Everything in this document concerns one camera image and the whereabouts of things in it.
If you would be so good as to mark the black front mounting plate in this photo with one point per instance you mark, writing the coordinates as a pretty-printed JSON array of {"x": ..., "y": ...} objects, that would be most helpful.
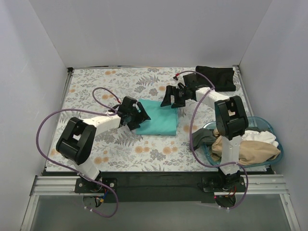
[{"x": 169, "y": 186}]

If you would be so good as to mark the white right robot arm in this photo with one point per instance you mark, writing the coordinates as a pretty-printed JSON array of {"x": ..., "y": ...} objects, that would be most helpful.
[{"x": 230, "y": 115}]

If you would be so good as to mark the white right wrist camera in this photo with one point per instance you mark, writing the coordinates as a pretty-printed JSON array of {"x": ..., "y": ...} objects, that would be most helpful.
[{"x": 179, "y": 81}]

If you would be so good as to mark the blue plastic laundry basket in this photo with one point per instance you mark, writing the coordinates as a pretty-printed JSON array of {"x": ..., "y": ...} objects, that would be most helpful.
[{"x": 259, "y": 124}]

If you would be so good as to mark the floral table cloth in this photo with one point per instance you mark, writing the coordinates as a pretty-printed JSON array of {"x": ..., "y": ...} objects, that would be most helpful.
[{"x": 120, "y": 149}]

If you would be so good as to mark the white t shirt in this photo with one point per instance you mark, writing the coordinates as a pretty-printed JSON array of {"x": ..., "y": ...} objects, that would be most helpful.
[{"x": 263, "y": 136}]

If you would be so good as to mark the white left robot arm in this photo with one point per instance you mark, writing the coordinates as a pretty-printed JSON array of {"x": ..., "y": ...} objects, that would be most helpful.
[{"x": 77, "y": 138}]

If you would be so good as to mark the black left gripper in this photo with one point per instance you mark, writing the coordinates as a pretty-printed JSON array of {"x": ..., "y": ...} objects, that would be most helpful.
[{"x": 135, "y": 115}]

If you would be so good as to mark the beige t shirt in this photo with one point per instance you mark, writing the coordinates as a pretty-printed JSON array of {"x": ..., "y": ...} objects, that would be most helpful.
[{"x": 256, "y": 152}]

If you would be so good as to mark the grey t shirt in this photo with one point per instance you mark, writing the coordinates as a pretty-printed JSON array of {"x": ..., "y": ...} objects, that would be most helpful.
[{"x": 201, "y": 137}]

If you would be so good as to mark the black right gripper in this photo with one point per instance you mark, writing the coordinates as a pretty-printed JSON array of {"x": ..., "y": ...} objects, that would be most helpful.
[{"x": 176, "y": 95}]

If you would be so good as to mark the folded black t shirt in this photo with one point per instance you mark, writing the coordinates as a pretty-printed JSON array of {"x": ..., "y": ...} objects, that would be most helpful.
[{"x": 222, "y": 78}]

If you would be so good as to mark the teal t shirt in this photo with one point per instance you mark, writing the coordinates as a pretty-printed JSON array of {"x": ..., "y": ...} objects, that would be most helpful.
[{"x": 163, "y": 120}]

